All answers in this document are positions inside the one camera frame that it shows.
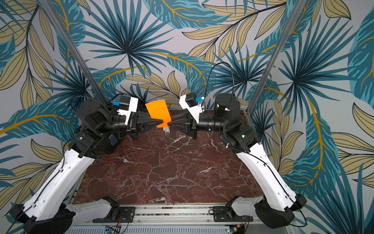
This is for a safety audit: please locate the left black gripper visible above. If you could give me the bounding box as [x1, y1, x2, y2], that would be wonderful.
[97, 105, 163, 140]

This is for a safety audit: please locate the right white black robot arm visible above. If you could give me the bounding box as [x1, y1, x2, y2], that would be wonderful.
[169, 93, 306, 229]

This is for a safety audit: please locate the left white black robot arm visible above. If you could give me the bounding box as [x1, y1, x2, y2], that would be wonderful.
[9, 95, 162, 234]

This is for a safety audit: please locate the black plastic toolbox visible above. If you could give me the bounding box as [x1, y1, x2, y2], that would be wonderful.
[102, 93, 129, 147]

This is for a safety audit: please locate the green circuit board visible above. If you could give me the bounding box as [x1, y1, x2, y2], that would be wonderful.
[103, 226, 120, 234]

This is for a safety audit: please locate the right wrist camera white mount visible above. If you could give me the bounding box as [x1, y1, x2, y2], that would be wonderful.
[179, 92, 205, 123]

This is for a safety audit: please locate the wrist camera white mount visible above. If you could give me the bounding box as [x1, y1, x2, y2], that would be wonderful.
[179, 92, 205, 123]
[111, 95, 139, 125]

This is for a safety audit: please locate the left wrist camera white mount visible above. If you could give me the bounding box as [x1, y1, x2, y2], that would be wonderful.
[111, 95, 139, 125]

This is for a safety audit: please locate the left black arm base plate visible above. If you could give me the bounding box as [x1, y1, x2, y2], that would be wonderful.
[93, 206, 136, 223]

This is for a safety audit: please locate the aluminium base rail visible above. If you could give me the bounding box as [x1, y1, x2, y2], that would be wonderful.
[66, 203, 301, 234]

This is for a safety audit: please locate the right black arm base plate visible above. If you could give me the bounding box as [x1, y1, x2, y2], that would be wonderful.
[209, 206, 253, 223]

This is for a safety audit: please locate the right aluminium frame post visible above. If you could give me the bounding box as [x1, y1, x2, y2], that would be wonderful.
[246, 0, 306, 115]

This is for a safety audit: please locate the aluminium frame post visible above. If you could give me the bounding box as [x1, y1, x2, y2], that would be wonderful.
[246, 0, 306, 115]
[40, 0, 108, 103]

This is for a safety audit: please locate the left aluminium frame post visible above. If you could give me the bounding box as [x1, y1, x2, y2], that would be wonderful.
[40, 0, 108, 103]

